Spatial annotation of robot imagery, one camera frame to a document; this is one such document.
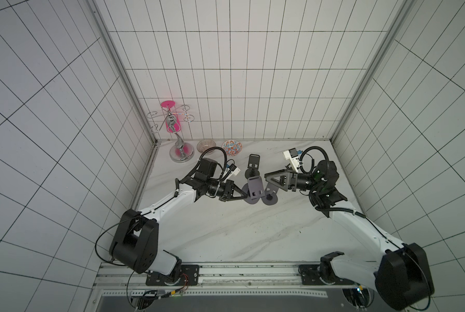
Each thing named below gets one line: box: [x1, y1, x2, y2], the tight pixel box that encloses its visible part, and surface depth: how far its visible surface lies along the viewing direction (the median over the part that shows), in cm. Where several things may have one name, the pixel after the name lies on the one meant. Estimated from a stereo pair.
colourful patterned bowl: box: [221, 139, 243, 157], surface depth 116 cm
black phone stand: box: [244, 153, 261, 180], surface depth 102 cm
